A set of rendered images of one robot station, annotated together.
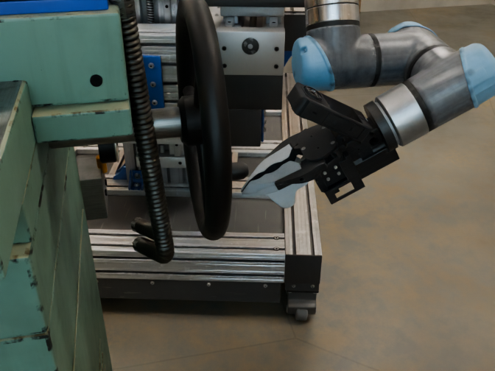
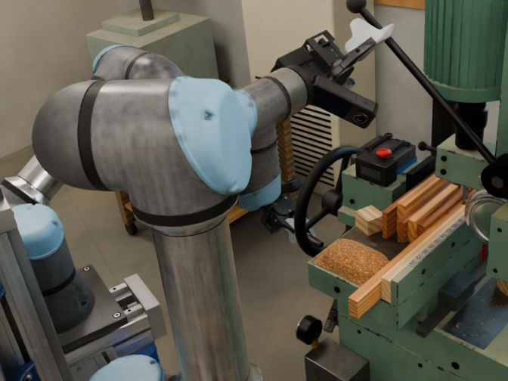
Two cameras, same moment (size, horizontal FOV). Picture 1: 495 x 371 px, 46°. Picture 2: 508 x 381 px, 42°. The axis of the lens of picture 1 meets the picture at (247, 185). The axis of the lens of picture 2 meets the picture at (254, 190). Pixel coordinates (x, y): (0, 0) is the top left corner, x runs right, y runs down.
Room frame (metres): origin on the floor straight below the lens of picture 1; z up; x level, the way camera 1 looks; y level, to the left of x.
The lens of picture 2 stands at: (1.47, 1.13, 1.70)
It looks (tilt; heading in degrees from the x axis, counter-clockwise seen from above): 32 degrees down; 241
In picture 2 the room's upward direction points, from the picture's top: 7 degrees counter-clockwise
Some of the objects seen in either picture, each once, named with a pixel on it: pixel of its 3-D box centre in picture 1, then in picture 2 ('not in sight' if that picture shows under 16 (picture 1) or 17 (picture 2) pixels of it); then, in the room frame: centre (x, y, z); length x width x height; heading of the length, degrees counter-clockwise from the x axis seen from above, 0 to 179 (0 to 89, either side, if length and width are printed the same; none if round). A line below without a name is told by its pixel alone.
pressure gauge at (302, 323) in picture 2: (106, 149); (310, 333); (0.87, 0.24, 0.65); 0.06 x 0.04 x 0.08; 12
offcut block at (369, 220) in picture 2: not in sight; (370, 220); (0.73, 0.28, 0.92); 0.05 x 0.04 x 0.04; 84
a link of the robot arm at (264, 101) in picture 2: not in sight; (249, 114); (1.01, 0.34, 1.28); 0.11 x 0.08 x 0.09; 11
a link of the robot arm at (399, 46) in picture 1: (406, 57); not in sight; (0.82, -0.23, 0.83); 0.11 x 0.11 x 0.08; 11
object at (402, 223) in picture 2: not in sight; (430, 208); (0.62, 0.34, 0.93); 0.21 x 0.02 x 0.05; 12
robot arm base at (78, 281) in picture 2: not in sight; (51, 291); (1.32, -0.01, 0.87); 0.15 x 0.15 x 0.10
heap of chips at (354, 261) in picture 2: not in sight; (354, 255); (0.83, 0.35, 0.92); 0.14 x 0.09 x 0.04; 102
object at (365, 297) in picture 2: not in sight; (437, 233); (0.67, 0.41, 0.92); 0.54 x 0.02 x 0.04; 12
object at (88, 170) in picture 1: (70, 189); (336, 371); (0.85, 0.30, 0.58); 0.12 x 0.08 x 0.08; 102
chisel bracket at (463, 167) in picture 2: not in sight; (476, 168); (0.57, 0.41, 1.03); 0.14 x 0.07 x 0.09; 102
